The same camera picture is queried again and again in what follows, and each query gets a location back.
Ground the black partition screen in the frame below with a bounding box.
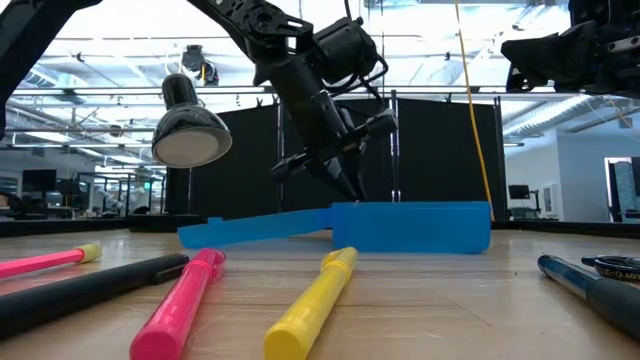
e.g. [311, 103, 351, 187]
[192, 97, 507, 222]

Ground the blue plastic supply box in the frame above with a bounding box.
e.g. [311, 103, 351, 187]
[178, 200, 493, 255]

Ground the black marker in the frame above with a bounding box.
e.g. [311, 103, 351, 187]
[0, 252, 191, 341]

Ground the pink pen with yellow cap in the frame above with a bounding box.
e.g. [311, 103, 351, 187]
[0, 243, 104, 280]

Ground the yellow hanging cable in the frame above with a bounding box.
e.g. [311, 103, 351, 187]
[452, 0, 496, 222]

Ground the blue black ballpoint pen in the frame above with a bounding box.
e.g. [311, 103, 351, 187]
[537, 253, 640, 341]

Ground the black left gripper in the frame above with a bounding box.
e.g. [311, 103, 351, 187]
[269, 89, 400, 202]

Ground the yellow highlighter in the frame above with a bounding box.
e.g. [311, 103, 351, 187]
[263, 246, 360, 360]

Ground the pink highlighter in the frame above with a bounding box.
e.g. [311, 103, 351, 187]
[129, 247, 227, 360]

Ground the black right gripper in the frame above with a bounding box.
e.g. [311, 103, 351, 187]
[501, 0, 640, 99]

